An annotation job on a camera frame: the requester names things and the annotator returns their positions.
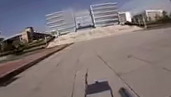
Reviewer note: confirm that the wide pale stairs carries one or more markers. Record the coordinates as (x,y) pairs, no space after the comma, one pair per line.
(91,34)

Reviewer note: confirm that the pale stone slab plaza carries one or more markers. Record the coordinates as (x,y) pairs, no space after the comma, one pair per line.
(116,59)

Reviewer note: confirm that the glass banded building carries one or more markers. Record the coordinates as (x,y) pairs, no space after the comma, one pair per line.
(104,14)

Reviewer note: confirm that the small white building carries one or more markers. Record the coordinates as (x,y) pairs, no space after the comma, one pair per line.
(124,17)

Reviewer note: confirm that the low brown building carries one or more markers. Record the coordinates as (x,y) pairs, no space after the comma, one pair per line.
(24,36)

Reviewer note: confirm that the robot's own part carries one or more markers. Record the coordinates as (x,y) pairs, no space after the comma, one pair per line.
(128,96)

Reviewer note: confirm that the green bushes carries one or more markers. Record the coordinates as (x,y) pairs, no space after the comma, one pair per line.
(15,48)
(166,20)

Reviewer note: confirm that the long white building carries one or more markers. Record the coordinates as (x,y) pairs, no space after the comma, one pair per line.
(150,15)

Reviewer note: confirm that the dark kerb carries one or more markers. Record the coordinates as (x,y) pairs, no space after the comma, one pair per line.
(16,72)

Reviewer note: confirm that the red brick strip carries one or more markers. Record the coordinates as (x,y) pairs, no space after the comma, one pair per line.
(5,67)

